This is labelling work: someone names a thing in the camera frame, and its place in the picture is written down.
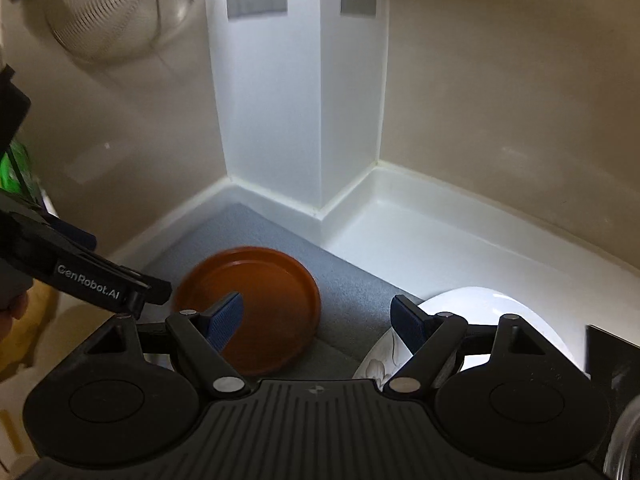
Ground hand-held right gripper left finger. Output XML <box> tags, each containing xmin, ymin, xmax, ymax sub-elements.
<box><xmin>85</xmin><ymin>291</ymin><xmax>253</xmax><ymax>397</ymax></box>

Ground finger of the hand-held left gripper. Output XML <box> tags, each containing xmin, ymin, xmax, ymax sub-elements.
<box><xmin>49</xmin><ymin>216</ymin><xmax>97</xmax><ymax>251</ymax></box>
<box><xmin>119</xmin><ymin>267</ymin><xmax>173</xmax><ymax>320</ymax></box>

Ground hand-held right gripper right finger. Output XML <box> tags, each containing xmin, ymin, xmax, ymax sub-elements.
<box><xmin>381</xmin><ymin>295</ymin><xmax>551</xmax><ymax>395</ymax></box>

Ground large white bowl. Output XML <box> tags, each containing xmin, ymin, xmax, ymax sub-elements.
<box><xmin>352</xmin><ymin>329</ymin><xmax>417</xmax><ymax>392</ymax></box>

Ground brown plate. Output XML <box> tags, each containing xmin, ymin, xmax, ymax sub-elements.
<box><xmin>172</xmin><ymin>246</ymin><xmax>322</xmax><ymax>377</ymax></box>

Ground white plate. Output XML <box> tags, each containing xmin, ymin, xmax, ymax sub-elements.
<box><xmin>410</xmin><ymin>286</ymin><xmax>587</xmax><ymax>376</ymax></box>

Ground person's left hand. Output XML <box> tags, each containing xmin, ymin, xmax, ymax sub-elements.
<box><xmin>0</xmin><ymin>292</ymin><xmax>30</xmax><ymax>347</ymax></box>

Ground grey mat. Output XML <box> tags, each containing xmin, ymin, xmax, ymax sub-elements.
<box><xmin>142</xmin><ymin>202</ymin><xmax>423</xmax><ymax>382</ymax></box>

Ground green snack packet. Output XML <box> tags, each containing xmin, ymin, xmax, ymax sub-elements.
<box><xmin>0</xmin><ymin>139</ymin><xmax>43</xmax><ymax>206</ymax></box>

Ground metal mesh strainer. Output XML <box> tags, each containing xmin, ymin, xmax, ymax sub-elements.
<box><xmin>10</xmin><ymin>0</ymin><xmax>206</xmax><ymax>67</ymax></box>

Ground clear glass object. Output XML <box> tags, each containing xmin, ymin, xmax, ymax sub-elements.
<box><xmin>604</xmin><ymin>394</ymin><xmax>640</xmax><ymax>480</ymax></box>

